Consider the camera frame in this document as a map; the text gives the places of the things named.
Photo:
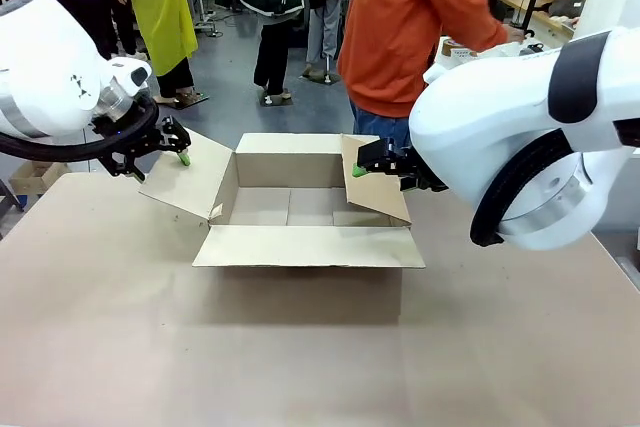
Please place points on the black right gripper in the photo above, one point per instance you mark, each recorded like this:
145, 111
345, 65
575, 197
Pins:
420, 172

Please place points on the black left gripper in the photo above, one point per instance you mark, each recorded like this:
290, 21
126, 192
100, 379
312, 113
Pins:
142, 144

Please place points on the large cardboard box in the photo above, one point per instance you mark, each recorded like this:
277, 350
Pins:
305, 242

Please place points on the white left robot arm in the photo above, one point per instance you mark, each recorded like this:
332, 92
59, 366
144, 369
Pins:
45, 72

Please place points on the orange-sleeved left forearm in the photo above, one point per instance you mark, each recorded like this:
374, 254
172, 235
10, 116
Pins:
487, 29

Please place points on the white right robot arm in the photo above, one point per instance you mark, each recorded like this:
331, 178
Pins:
505, 117

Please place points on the small cardboard box on floor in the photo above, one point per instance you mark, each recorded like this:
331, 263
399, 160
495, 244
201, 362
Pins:
35, 178

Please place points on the person's left hand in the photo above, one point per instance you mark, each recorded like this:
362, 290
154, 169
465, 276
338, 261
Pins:
515, 34

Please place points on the person in orange sweater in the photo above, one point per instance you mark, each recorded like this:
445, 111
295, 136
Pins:
395, 27

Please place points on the brown tape roll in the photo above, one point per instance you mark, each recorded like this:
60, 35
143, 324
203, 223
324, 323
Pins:
449, 48

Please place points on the person in yellow apron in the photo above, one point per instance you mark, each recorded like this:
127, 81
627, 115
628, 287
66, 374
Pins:
162, 7

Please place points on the person in grey jacket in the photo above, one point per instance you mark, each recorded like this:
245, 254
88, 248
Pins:
325, 2

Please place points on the person in black striped jacket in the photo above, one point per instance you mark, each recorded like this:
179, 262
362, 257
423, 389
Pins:
270, 7

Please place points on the wooden background workbench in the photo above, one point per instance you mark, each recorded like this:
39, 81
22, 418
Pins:
545, 12

